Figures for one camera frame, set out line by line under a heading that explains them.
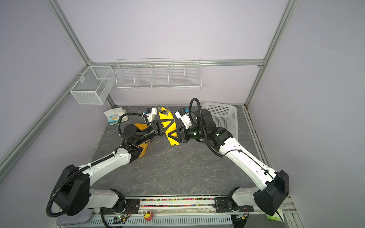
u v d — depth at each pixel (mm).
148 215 667
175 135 646
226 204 659
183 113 602
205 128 532
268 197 376
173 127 669
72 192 409
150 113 671
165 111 671
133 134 569
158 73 988
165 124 667
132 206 737
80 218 682
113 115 1056
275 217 691
